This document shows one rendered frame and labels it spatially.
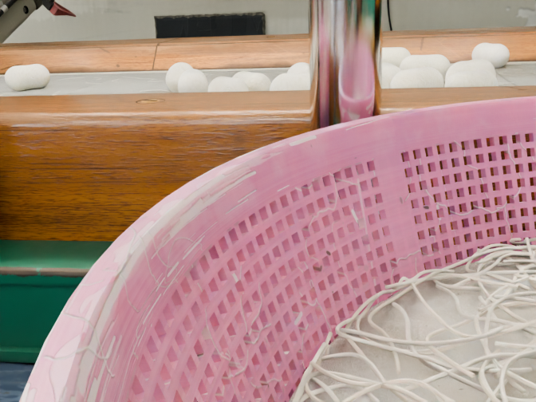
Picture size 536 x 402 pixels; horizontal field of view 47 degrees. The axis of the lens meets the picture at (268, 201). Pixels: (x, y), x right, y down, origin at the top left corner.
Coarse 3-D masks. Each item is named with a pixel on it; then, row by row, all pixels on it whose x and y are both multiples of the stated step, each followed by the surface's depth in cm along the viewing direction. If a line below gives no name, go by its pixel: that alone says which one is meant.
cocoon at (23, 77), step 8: (8, 72) 48; (16, 72) 48; (24, 72) 48; (32, 72) 49; (40, 72) 49; (48, 72) 50; (8, 80) 48; (16, 80) 48; (24, 80) 48; (32, 80) 49; (40, 80) 49; (48, 80) 50; (16, 88) 48; (24, 88) 49; (32, 88) 49; (40, 88) 50
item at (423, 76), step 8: (400, 72) 35; (408, 72) 35; (416, 72) 35; (424, 72) 35; (432, 72) 36; (392, 80) 35; (400, 80) 35; (408, 80) 35; (416, 80) 35; (424, 80) 35; (432, 80) 35; (440, 80) 36; (392, 88) 35; (400, 88) 35
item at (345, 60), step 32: (320, 0) 18; (352, 0) 18; (320, 32) 19; (352, 32) 18; (320, 64) 19; (352, 64) 18; (320, 96) 19; (352, 96) 19; (0, 256) 23; (32, 256) 23; (64, 256) 23; (96, 256) 23; (0, 288) 23; (32, 288) 22; (64, 288) 22; (0, 320) 23; (32, 320) 23; (0, 352) 23; (32, 352) 23
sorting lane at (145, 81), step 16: (512, 64) 53; (528, 64) 53; (0, 80) 57; (64, 80) 55; (80, 80) 55; (96, 80) 54; (112, 80) 54; (128, 80) 53; (144, 80) 53; (160, 80) 52; (208, 80) 51; (272, 80) 50; (512, 80) 44; (528, 80) 44; (0, 96) 47
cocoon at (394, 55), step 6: (384, 48) 51; (390, 48) 51; (396, 48) 51; (402, 48) 51; (384, 54) 50; (390, 54) 50; (396, 54) 50; (402, 54) 50; (408, 54) 50; (384, 60) 50; (390, 60) 50; (396, 60) 50; (402, 60) 50; (396, 66) 50
